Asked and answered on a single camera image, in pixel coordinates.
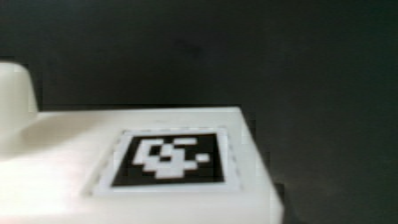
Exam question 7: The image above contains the white drawer tray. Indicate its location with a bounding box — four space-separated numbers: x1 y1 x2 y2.
0 61 284 224

